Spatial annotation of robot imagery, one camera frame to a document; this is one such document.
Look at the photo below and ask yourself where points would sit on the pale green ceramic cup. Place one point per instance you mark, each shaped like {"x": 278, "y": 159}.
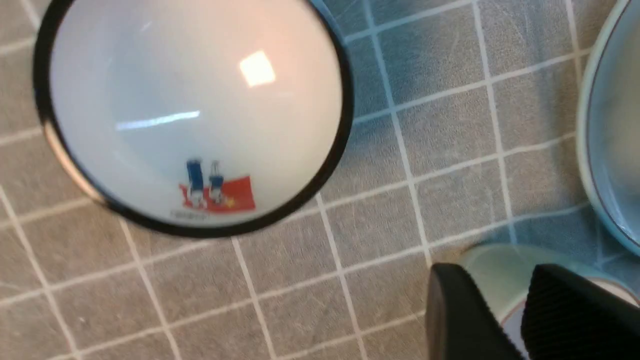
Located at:
{"x": 502, "y": 273}

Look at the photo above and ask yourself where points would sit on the pale green shallow bowl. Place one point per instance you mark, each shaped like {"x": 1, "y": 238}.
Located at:
{"x": 607, "y": 125}

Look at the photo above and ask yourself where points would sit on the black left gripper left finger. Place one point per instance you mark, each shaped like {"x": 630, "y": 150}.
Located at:
{"x": 459, "y": 324}

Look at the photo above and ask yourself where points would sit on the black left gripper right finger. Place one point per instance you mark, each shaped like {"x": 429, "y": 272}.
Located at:
{"x": 567, "y": 317}

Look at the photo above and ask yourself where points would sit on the grey checked tablecloth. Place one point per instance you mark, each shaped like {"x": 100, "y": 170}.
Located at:
{"x": 464, "y": 134}

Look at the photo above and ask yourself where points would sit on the white bowl black rim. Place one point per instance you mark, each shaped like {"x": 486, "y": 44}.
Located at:
{"x": 202, "y": 119}

